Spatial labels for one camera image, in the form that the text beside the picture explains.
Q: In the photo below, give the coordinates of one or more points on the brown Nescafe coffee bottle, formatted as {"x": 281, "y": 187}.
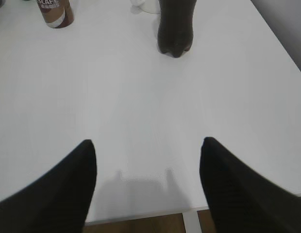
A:
{"x": 56, "y": 13}

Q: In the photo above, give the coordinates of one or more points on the dark cola bottle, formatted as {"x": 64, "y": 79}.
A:
{"x": 175, "y": 32}

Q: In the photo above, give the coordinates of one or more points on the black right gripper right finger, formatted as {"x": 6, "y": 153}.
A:
{"x": 240, "y": 199}

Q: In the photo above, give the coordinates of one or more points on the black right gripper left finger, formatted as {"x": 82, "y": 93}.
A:
{"x": 57, "y": 202}

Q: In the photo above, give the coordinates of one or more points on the white ceramic mug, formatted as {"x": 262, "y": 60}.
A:
{"x": 148, "y": 6}

